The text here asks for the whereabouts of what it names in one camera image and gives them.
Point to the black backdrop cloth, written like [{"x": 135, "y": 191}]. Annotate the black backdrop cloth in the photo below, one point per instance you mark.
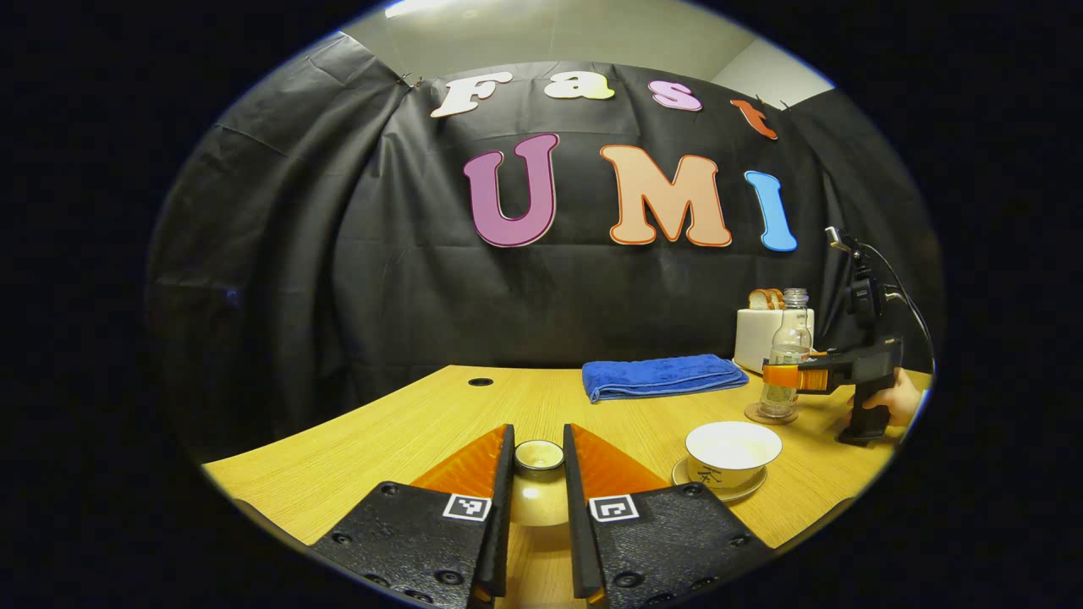
[{"x": 338, "y": 254}]

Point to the toast slice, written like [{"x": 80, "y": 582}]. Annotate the toast slice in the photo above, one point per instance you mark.
[
  {"x": 777, "y": 298},
  {"x": 757, "y": 299}
]

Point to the cream ceramic saucer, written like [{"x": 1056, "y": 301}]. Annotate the cream ceramic saucer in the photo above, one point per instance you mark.
[{"x": 749, "y": 493}]

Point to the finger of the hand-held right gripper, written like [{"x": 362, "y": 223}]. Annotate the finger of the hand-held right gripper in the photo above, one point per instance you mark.
[
  {"x": 804, "y": 378},
  {"x": 825, "y": 359}
]

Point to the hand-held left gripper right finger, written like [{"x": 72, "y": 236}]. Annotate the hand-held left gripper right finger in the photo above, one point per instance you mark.
[{"x": 575, "y": 524}]

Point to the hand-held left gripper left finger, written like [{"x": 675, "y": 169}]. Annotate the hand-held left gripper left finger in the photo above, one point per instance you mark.
[{"x": 504, "y": 507}]

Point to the clear plastic water bottle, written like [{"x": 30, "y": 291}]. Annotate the clear plastic water bottle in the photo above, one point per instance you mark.
[{"x": 788, "y": 338}]

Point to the cream ceramic teacup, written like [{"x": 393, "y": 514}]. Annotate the cream ceramic teacup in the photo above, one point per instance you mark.
[{"x": 732, "y": 461}]

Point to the cream teacup lid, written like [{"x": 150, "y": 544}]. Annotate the cream teacup lid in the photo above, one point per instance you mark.
[{"x": 539, "y": 499}]

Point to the white toaster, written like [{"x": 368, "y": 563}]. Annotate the white toaster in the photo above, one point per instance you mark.
[{"x": 753, "y": 338}]

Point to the folded blue towel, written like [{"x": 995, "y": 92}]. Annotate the folded blue towel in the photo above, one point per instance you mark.
[{"x": 660, "y": 376}]

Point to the round wooden coaster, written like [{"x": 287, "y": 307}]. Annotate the round wooden coaster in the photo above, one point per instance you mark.
[{"x": 770, "y": 418}]

